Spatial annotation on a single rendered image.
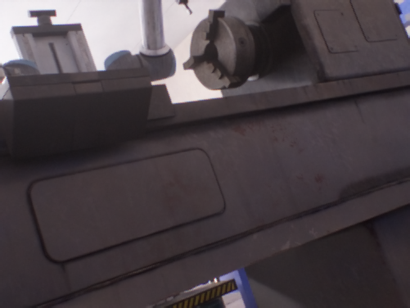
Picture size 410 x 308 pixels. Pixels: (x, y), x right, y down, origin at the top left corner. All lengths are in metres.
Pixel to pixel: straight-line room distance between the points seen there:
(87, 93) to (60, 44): 1.82
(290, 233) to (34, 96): 0.62
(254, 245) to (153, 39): 1.68
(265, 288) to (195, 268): 0.92
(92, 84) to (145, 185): 0.27
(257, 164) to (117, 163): 0.41
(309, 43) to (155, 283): 1.10
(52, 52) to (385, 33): 1.59
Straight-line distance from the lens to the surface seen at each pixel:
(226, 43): 1.85
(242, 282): 3.85
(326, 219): 1.35
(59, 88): 1.11
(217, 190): 1.37
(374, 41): 2.13
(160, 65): 2.74
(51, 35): 2.94
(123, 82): 1.17
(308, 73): 1.87
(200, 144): 1.39
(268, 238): 1.21
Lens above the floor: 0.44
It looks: 10 degrees up
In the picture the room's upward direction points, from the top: 20 degrees counter-clockwise
